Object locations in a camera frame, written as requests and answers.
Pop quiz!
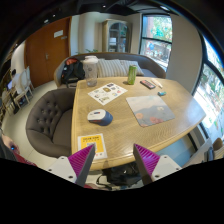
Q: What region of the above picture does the black and orange backpack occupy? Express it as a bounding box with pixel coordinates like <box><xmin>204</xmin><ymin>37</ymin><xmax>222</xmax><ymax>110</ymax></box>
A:
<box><xmin>61</xmin><ymin>58</ymin><xmax>85</xmax><ymax>84</ymax></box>

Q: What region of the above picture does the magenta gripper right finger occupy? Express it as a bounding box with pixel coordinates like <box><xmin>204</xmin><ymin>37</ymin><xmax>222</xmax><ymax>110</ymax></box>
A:
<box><xmin>133</xmin><ymin>144</ymin><xmax>160</xmax><ymax>185</ymax></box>

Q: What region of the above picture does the white and blue computer mouse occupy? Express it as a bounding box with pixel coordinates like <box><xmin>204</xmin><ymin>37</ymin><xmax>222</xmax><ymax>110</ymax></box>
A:
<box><xmin>87</xmin><ymin>109</ymin><xmax>113</xmax><ymax>126</ymax></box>

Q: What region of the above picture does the cream flat stick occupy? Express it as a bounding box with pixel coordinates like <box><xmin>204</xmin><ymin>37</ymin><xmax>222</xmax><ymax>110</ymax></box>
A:
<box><xmin>151</xmin><ymin>78</ymin><xmax>163</xmax><ymax>89</ymax></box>

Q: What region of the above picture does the grey tufted armchair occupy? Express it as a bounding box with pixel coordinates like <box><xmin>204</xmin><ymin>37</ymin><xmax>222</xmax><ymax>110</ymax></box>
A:
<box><xmin>26</xmin><ymin>88</ymin><xmax>75</xmax><ymax>158</ymax></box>

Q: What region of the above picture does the small teal object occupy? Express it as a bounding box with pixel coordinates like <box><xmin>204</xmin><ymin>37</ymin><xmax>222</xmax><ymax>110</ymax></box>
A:
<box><xmin>158</xmin><ymin>92</ymin><xmax>166</xmax><ymax>96</ymax></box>

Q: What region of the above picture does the green drink can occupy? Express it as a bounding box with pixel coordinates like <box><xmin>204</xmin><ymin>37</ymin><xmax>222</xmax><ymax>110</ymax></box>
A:
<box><xmin>128</xmin><ymin>65</ymin><xmax>137</xmax><ymax>85</ymax></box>

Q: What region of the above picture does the striped cushion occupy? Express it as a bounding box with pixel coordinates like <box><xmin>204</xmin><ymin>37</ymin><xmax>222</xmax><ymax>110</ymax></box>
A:
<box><xmin>97</xmin><ymin>59</ymin><xmax>144</xmax><ymax>78</ymax></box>

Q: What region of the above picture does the white sticker sheet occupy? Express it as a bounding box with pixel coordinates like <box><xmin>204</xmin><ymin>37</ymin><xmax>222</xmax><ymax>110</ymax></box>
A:
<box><xmin>88</xmin><ymin>83</ymin><xmax>126</xmax><ymax>105</ymax></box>

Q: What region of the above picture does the clear shaker bottle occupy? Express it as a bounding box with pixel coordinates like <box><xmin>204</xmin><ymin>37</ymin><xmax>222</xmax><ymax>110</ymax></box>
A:
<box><xmin>83</xmin><ymin>55</ymin><xmax>98</xmax><ymax>87</ymax></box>

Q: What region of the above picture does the brown wooden door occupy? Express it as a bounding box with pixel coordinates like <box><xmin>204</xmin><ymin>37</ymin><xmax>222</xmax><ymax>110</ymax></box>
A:
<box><xmin>25</xmin><ymin>17</ymin><xmax>70</xmax><ymax>87</ymax></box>

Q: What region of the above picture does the grey sofa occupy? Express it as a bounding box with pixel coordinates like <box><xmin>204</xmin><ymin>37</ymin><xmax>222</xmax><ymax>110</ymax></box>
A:
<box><xmin>54</xmin><ymin>52</ymin><xmax>166</xmax><ymax>87</ymax></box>

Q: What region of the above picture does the glass door cabinet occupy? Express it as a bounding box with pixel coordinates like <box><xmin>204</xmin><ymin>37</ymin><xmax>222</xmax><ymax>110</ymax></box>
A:
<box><xmin>102</xmin><ymin>19</ymin><xmax>131</xmax><ymax>53</ymax></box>

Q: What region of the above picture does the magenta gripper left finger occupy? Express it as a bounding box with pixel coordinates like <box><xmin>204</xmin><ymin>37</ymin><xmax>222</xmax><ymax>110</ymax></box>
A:
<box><xmin>68</xmin><ymin>146</ymin><xmax>95</xmax><ymax>187</ymax></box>

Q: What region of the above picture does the black bag under table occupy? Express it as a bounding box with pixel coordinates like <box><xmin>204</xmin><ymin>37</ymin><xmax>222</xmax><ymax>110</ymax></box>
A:
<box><xmin>96</xmin><ymin>162</ymin><xmax>141</xmax><ymax>190</ymax></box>

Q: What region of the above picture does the yellow and white booklet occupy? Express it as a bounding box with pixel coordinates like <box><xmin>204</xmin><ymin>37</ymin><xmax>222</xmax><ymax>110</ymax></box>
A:
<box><xmin>78</xmin><ymin>134</ymin><xmax>107</xmax><ymax>160</ymax></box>

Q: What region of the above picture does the white chair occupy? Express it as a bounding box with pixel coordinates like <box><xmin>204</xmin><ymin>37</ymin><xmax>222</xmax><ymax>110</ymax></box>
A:
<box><xmin>12</xmin><ymin>70</ymin><xmax>31</xmax><ymax>99</ymax></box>

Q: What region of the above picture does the black and red phone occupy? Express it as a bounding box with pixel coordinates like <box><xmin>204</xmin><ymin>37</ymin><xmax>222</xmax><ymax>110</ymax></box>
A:
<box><xmin>140</xmin><ymin>80</ymin><xmax>156</xmax><ymax>89</ymax></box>

